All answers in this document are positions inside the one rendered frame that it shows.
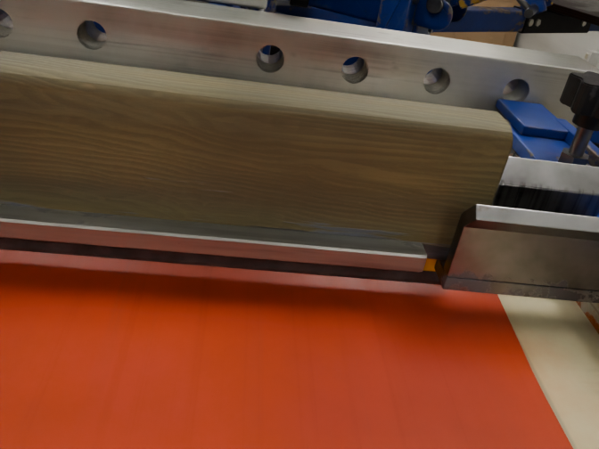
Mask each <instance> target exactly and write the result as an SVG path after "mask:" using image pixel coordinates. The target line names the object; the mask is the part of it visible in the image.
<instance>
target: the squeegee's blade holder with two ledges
mask: <svg viewBox="0 0 599 449"><path fill-rule="evenodd" d="M0 237H1V238H12V239H23V240H33V241H54V242H65V243H76V244H86V245H97V246H108V247H119V248H130V249H149V250H160V251H171V252H182V253H193V254H203V255H214V256H225V257H246V258H256V259H267V260H278V261H289V262H300V263H310V264H321V265H342V266H353V267H364V268H374V269H385V270H396V271H407V272H417V273H420V272H422V271H423V269H424V266H425V263H426V260H427V253H426V251H425V249H424V247H423V244H422V243H421V242H415V241H396V240H386V239H376V238H366V237H357V236H347V235H337V234H327V233H308V232H298V231H287V230H277V229H267V228H258V227H248V226H238V225H228V224H209V223H199V222H189V221H179V220H169V219H159V218H149V217H139V216H121V215H111V214H101V213H91V212H81V211H70V210H60V209H50V208H32V207H22V206H12V205H2V204H0Z"/></svg>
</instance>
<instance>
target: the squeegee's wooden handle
mask: <svg viewBox="0 0 599 449"><path fill-rule="evenodd" d="M512 147H513V131H512V128H511V125H510V124H509V123H508V122H507V121H506V120H505V119H504V118H503V117H502V116H501V115H500V114H499V113H498V112H497V111H492V110H478V109H471V108H463V107H456V106H448V105H441V104H434V103H427V102H412V101H405V100H398V99H390V98H383V97H376V96H369V95H362V94H347V93H340V92H333V91H325V90H318V89H311V88H303V87H296V86H282V85H275V84H268V83H260V82H253V81H245V80H238V79H231V78H217V77H210V76H203V75H194V74H187V73H180V72H173V71H165V70H158V69H144V68H137V67H129V66H122V65H115V64H108V63H100V62H93V61H79V60H72V59H64V58H57V57H50V56H43V55H35V54H27V53H14V52H6V51H0V204H2V205H12V206H22V207H32V208H50V209H60V210H70V211H81V212H91V213H101V214H111V215H121V216H139V217H149V218H159V219H169V220H179V221H189V222H199V223H209V224H219V225H238V226H248V227H258V228H267V229H277V230H287V231H298V232H308V233H327V234H337V235H347V236H357V237H366V238H376V239H386V240H396V241H415V242H421V243H422V244H423V247H424V249H425V251H426V253H427V258H429V259H439V260H447V255H448V252H449V250H450V247H451V244H452V241H453V239H454V235H455V230H456V227H457V225H458V222H459V219H460V216H461V215H462V213H463V212H464V211H465V210H467V209H468V208H471V207H472V206H474V205H475V204H480V205H489V206H492V203H493V200H494V198H495V195H496V191H497V188H498V185H499V183H500V180H501V178H502V175H503V173H504V170H505V166H506V163H507V160H508V158H509V155H510V152H511V150H512Z"/></svg>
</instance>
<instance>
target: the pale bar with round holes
mask: <svg viewBox="0 0 599 449"><path fill-rule="evenodd" d="M94 21H95V22H97V23H99V24H100V25H101V26H102V27H103V28H104V30H105V32H106V33H103V32H102V31H100V30H98V28H97V27H96V26H95V25H94ZM266 45H274V46H277V47H278V48H279V49H280V51H279V52H278V53H276V54H273V55H266V54H263V53H262V52H261V51H260V49H261V48H262V47H263V46H266ZM0 51H6V52H14V53H27V54H35V55H43V56H50V57H57V58H64V59H72V60H79V61H93V62H100V63H108V64H115V65H122V66H129V67H137V68H144V69H158V70H165V71H173V72H180V73H187V74H194V75H203V76H210V77H217V78H231V79H238V80H245V81H253V82H260V83H268V84H275V85H282V86H296V87H303V88H311V89H318V90H325V91H333V92H340V93H347V94H362V95H369V96H376V97H383V98H390V99H398V100H405V101H412V102H427V103H434V104H441V105H448V106H456V107H463V108H471V109H478V110H492V111H497V112H498V113H499V114H500V115H501V116H502V117H503V118H504V119H507V118H506V117H505V116H504V115H503V114H502V113H501V112H500V111H499V110H498V109H497V108H496V102H497V100H498V99H504V100H511V101H517V102H531V103H537V104H542V105H543V106H544V107H546V108H547V109H548V110H549V111H550V112H551V113H552V114H554V115H555V116H556V117H557V118H561V119H566V120H567V121H568V122H570V123H571V124H572V125H573V126H574V127H575V128H578V126H577V125H575V124H574V123H573V122H572V120H573V117H574V115H575V113H573V112H572V111H571V109H570V107H569V106H567V105H564V104H562V103H561V101H560V98H561V96H562V91H563V89H564V87H565V85H566V82H567V79H568V77H569V74H570V73H571V72H578V73H585V72H587V71H593V72H595V73H598V74H599V69H598V68H596V67H595V66H593V65H592V64H590V63H588V62H587V61H585V60H583V59H582V58H580V57H578V56H574V55H568V54H561V53H549V52H543V51H537V50H530V49H524V48H518V47H511V46H505V45H493V44H487V43H480V42H473V41H467V40H461V39H454V38H448V37H436V36H430V35H424V34H417V33H411V32H405V31H398V30H392V29H380V28H374V27H367V26H361V25H355V24H348V23H342V22H336V21H329V20H318V19H311V18H305V17H299V16H292V15H286V14H280V13H273V12H262V11H255V10H249V9H242V8H236V7H230V6H223V5H217V4H205V3H198V2H192V1H185V0H0ZM351 57H359V58H358V59H357V61H356V62H355V63H353V64H351V65H343V63H344V62H345V61H346V60H347V59H349V58H351ZM430 70H431V72H430V73H428V72H429V71H430ZM427 73H428V74H427Z"/></svg>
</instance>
